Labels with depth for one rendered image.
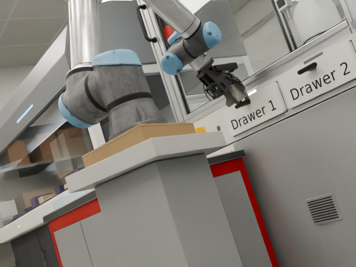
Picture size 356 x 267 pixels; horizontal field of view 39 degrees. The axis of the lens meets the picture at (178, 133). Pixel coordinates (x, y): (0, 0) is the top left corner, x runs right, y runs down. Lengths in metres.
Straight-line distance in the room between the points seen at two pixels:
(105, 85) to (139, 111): 0.11
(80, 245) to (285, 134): 0.83
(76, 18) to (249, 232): 0.95
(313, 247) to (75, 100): 0.97
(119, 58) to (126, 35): 1.49
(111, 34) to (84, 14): 1.21
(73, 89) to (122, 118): 0.20
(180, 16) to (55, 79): 1.20
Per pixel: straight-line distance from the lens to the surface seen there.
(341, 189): 1.68
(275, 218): 1.90
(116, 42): 2.66
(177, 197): 1.09
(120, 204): 1.15
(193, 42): 1.59
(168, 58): 1.64
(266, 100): 1.79
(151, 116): 1.16
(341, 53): 1.59
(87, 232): 1.80
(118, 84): 1.19
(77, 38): 1.42
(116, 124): 1.17
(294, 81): 1.70
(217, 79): 1.75
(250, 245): 1.84
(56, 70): 2.61
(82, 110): 1.30
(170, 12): 1.54
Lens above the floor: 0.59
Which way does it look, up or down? 9 degrees up
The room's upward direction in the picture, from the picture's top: 18 degrees counter-clockwise
